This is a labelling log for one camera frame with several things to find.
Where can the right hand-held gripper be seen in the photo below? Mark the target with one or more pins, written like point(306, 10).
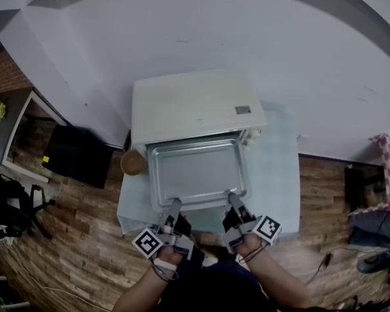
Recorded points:
point(247, 229)

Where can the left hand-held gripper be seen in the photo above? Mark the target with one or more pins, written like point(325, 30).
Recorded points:
point(175, 236)

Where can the silver baking tray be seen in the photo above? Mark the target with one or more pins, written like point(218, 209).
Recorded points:
point(195, 174)

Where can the person's left forearm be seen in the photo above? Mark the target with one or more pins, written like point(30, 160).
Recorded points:
point(143, 291)

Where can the person's right forearm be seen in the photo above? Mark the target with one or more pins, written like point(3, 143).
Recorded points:
point(276, 281)

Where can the white toaster oven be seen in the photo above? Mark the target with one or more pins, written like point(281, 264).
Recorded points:
point(195, 106)

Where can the person's right hand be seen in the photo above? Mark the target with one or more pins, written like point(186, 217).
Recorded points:
point(250, 245)

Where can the person's left hand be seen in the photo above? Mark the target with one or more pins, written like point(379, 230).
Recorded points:
point(169, 255)

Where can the white wristband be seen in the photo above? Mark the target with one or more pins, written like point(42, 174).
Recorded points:
point(165, 265)

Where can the brown wooden bowl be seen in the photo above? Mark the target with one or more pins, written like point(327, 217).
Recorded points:
point(133, 162)

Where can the person's dark clothing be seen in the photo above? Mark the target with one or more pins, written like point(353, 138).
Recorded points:
point(214, 288)

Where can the black cabinet with yellow sticker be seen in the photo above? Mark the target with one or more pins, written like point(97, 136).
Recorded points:
point(78, 156)

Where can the small black box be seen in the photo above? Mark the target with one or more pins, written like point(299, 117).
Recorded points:
point(356, 187)

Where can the black office chair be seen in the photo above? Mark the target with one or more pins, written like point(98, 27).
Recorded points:
point(9, 203)

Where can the yellow-green cloth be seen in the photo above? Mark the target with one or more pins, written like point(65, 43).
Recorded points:
point(0, 109)

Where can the grey desk with white frame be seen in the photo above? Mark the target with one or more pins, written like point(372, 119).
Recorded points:
point(6, 135)

